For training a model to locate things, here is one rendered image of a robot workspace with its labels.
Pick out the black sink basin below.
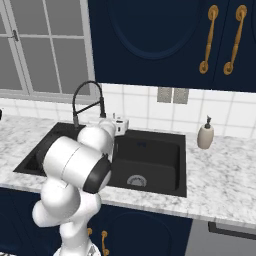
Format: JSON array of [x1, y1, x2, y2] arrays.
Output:
[[12, 121, 188, 199]]

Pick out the navy wall cupboard door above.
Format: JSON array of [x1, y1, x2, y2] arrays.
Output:
[[211, 0, 256, 94], [87, 0, 232, 91]]

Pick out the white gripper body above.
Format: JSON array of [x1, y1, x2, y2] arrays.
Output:
[[114, 126, 130, 137]]

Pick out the grey framed window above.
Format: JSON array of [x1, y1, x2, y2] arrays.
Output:
[[0, 0, 101, 102]]

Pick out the navy base cupboard door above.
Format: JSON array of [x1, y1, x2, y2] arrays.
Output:
[[0, 186, 98, 256], [87, 203, 194, 256]]

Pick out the grey wall socket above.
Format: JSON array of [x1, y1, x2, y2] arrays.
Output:
[[156, 86, 173, 104], [172, 87, 190, 105]]

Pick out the beige soap dispenser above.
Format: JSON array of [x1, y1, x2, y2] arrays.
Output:
[[196, 115, 215, 150]]

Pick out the black spring faucet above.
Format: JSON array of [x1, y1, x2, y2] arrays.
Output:
[[72, 80, 107, 130]]

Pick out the grey window latch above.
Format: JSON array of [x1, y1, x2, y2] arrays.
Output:
[[10, 29, 20, 43]]

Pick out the grey dishwasher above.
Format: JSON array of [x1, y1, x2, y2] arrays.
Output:
[[190, 218, 256, 256]]

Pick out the black dishwasher handle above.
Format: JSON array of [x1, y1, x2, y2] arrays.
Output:
[[207, 221, 256, 241]]

